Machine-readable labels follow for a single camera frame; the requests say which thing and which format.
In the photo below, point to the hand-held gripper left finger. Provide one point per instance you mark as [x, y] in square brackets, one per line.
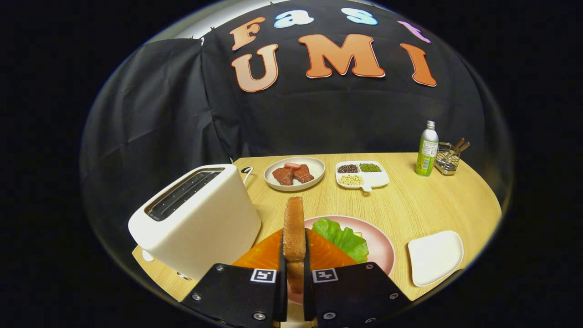
[283, 296]

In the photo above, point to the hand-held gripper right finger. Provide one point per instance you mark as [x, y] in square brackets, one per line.
[307, 296]

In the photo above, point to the green lettuce leaf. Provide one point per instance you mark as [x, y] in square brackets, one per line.
[341, 237]

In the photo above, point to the toasted bread slice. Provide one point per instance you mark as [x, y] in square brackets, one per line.
[294, 228]

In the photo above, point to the round pink plate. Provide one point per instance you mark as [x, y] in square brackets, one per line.
[378, 250]

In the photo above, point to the white toaster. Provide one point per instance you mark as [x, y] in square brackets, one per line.
[205, 228]

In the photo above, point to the brown meat piece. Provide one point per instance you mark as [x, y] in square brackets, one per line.
[283, 176]
[303, 174]

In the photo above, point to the pile of yellow soybeans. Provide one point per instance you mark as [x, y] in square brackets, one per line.
[350, 180]

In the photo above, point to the round white plate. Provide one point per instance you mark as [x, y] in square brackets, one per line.
[319, 168]

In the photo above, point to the pink sausage slice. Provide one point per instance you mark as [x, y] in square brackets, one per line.
[292, 165]

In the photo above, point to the square white plate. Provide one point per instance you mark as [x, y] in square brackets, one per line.
[435, 257]

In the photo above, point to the pile of dark beans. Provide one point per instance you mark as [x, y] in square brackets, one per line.
[348, 168]

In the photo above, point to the divided white dish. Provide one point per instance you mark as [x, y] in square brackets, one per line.
[378, 180]

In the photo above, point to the pile of green beans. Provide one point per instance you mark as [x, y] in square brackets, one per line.
[370, 167]

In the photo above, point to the black backdrop cloth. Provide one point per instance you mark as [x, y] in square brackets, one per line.
[341, 118]

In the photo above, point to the green and silver bottle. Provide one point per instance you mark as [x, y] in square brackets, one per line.
[427, 155]

